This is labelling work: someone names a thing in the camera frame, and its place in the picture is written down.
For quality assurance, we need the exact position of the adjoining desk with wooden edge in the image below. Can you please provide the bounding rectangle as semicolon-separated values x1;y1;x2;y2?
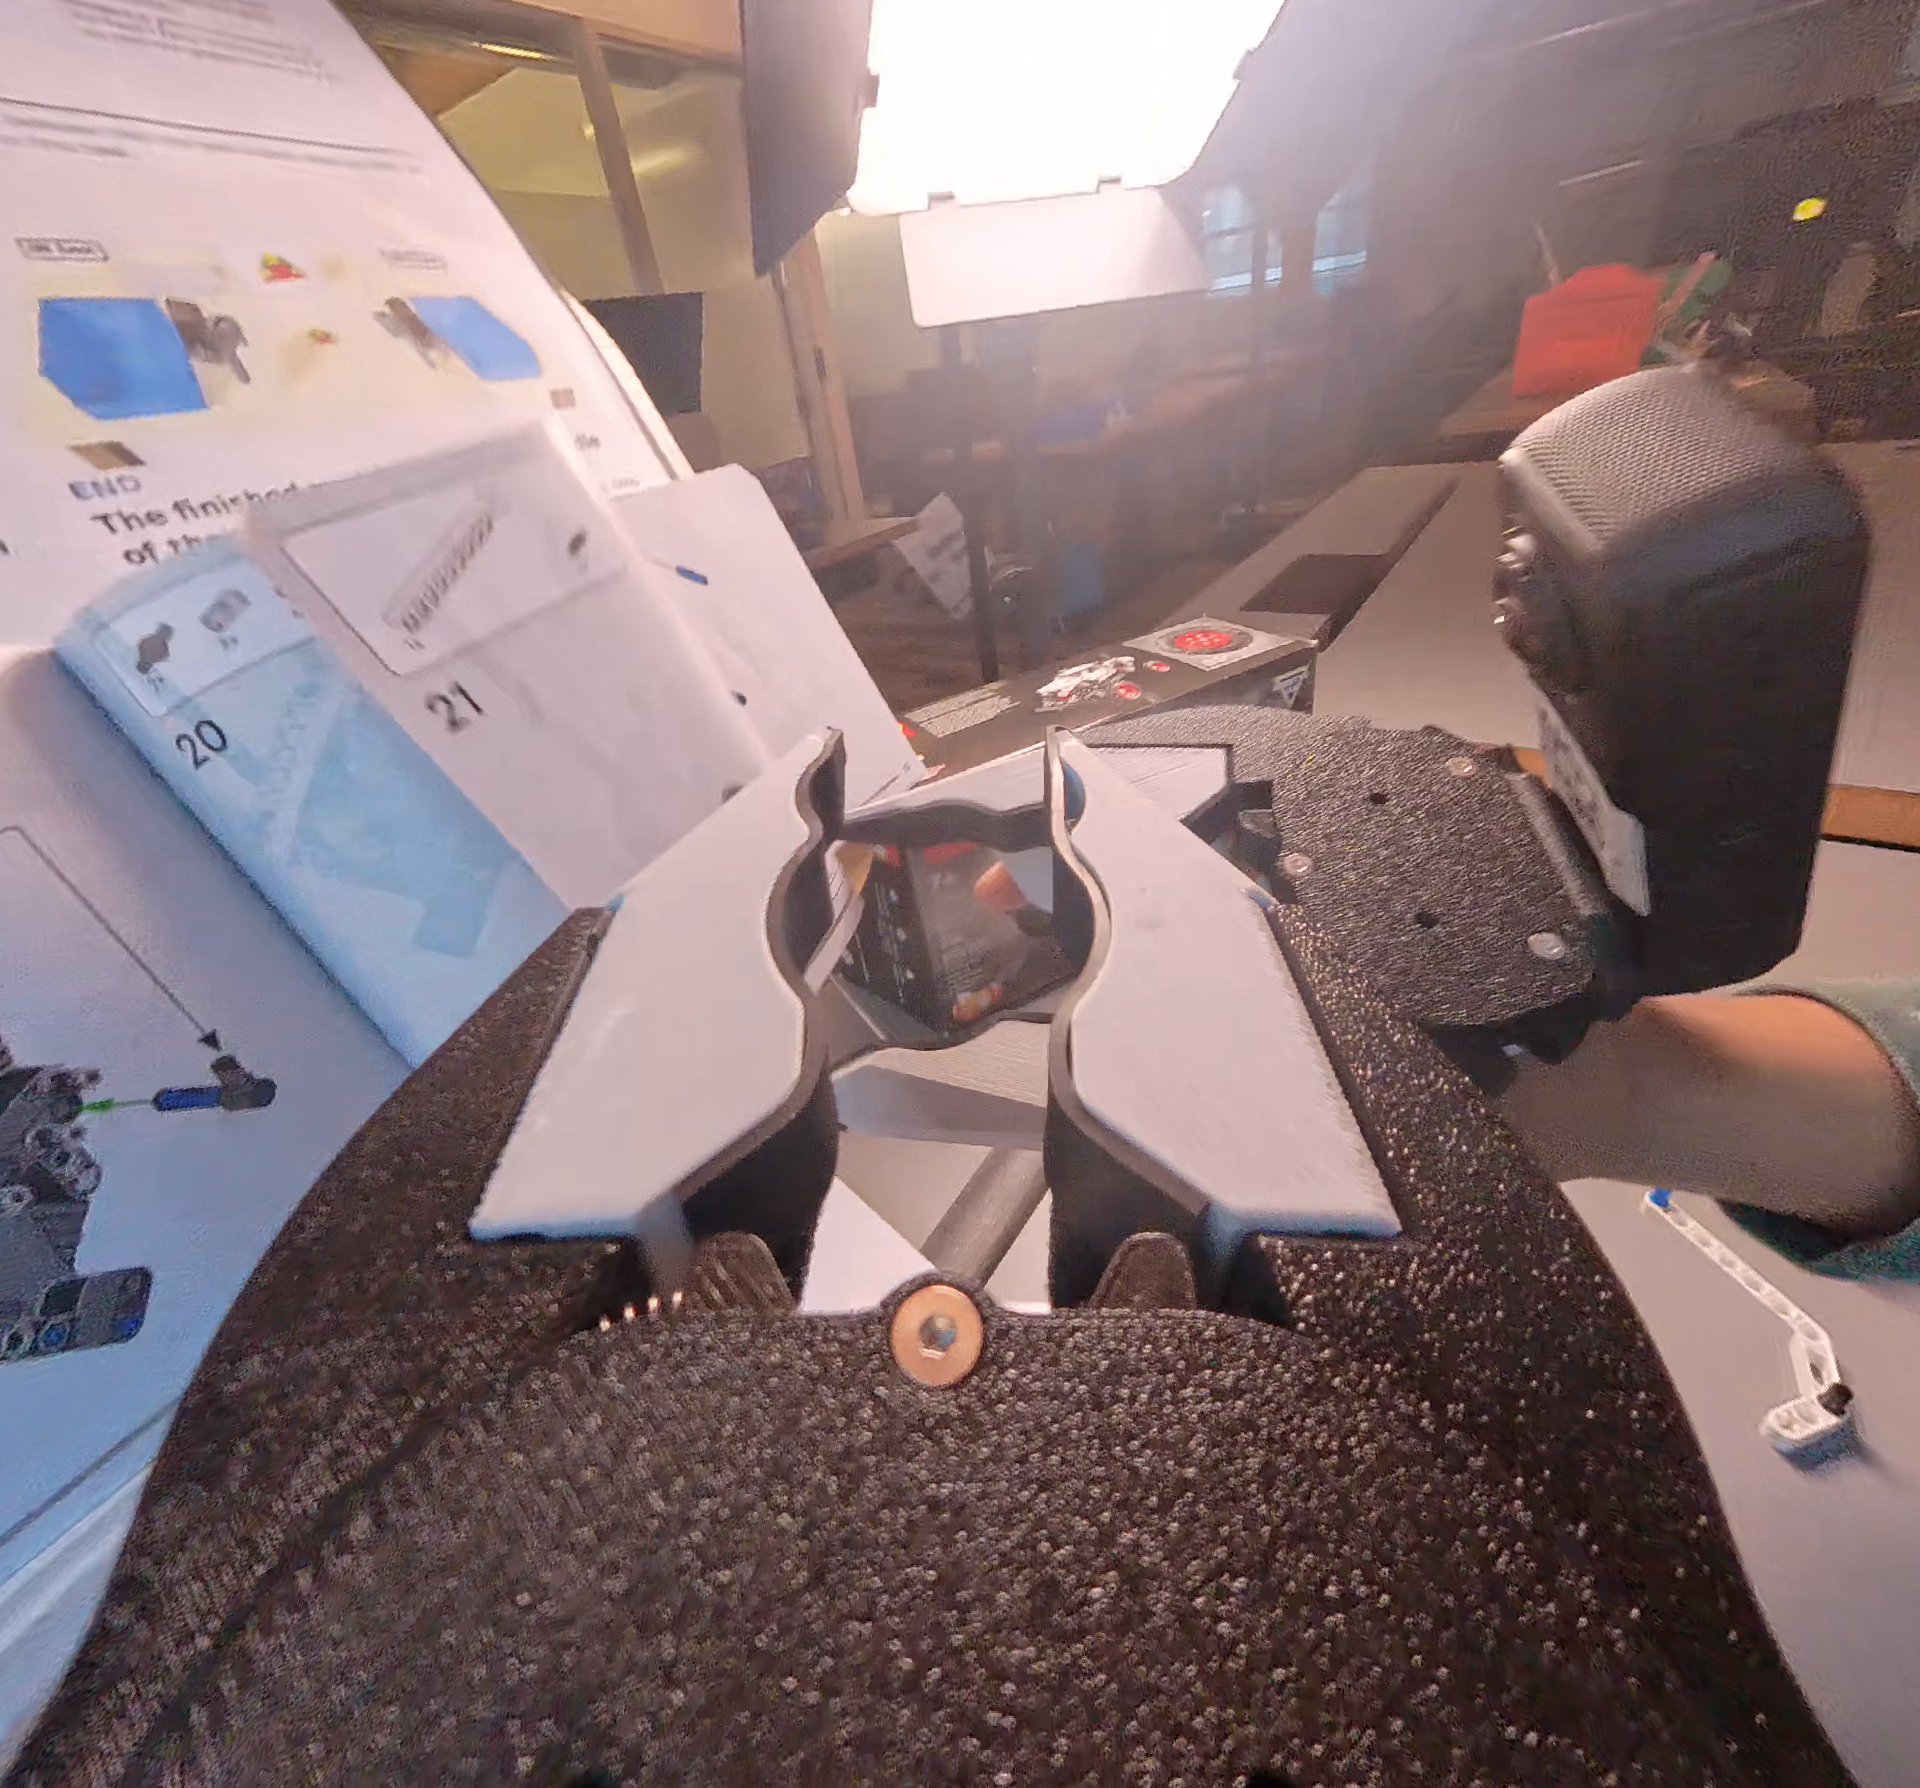
1165;439;1920;858

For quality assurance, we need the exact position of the white brick hood panel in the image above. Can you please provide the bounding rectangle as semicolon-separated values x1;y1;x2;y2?
1639;1183;1865;1467

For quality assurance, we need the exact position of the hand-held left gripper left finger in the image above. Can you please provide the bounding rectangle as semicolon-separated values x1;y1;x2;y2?
465;733;848;1245

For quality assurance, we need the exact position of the orange container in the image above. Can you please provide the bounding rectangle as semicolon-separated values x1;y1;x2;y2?
1508;262;1671;407

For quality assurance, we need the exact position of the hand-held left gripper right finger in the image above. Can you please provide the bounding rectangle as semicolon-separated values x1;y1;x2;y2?
1043;740;1405;1245

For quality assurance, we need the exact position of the printed task sheet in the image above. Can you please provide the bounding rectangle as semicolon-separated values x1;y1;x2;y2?
0;0;699;655

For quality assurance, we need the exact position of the instruction booklet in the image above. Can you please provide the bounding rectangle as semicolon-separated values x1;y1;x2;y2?
0;418;917;1684

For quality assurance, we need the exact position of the black toy set box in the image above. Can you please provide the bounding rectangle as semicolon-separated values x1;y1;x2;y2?
826;609;1325;1047

